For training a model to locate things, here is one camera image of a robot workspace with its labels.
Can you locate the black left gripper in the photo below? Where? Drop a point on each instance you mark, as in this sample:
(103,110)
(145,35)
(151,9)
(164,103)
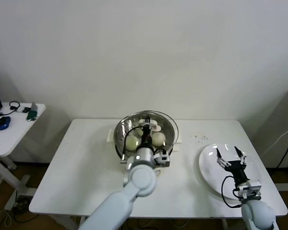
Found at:
(146,137)

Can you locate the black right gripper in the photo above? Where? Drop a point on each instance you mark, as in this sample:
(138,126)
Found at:
(237,171)

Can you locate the round glass pot lid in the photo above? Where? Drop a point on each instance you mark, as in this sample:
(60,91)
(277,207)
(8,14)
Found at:
(157,127)

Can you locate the white steamed baozi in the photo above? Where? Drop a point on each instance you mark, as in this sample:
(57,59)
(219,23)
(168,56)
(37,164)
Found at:
(138,133)
(159,139)
(132,143)

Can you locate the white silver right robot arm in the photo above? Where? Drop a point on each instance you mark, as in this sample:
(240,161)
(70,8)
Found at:
(256,213)

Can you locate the perforated stainless steel steamer basket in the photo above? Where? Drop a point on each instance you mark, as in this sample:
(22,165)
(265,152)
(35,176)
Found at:
(119,151)

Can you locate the large white plate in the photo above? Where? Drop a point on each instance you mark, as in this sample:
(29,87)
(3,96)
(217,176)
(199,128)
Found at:
(206,167)

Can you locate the white electric cooking pot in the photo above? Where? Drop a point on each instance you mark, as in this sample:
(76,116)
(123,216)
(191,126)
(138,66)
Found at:
(178,139)

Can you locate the white work table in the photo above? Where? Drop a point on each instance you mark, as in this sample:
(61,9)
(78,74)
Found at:
(86,167)

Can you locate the green upright gadget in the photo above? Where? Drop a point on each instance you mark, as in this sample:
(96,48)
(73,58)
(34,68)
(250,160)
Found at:
(32,111)

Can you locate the small black device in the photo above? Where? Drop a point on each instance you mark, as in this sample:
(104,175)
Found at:
(26,110)

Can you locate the small white device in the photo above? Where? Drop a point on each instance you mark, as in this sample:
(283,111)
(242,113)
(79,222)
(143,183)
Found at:
(20,110)

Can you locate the white side table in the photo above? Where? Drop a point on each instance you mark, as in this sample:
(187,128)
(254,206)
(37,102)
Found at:
(14,134)

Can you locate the blue computer mouse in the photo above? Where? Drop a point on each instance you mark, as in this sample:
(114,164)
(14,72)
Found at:
(3,123)

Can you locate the dark floor power strip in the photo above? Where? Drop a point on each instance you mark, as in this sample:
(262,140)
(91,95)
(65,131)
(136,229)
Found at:
(21,203)

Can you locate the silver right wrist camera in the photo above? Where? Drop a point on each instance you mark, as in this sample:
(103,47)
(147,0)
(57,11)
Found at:
(254,187)

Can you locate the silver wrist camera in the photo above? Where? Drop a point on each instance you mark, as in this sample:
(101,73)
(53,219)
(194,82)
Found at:
(254,187)
(162,158)

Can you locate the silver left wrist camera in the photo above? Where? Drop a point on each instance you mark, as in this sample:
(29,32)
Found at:
(162,158)

